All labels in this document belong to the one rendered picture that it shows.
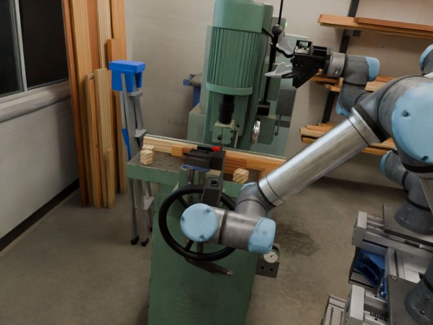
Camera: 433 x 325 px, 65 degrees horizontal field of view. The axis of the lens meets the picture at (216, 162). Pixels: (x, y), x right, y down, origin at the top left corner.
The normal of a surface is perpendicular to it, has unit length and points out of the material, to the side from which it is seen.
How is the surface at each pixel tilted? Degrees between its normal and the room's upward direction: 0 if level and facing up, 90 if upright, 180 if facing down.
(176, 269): 90
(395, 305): 0
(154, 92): 90
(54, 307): 0
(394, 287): 0
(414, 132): 84
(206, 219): 60
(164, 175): 90
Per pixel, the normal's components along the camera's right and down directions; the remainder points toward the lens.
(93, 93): 0.98, 0.13
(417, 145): -0.24, 0.25
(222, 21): -0.58, 0.25
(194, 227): -0.09, -0.15
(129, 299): 0.11, -0.92
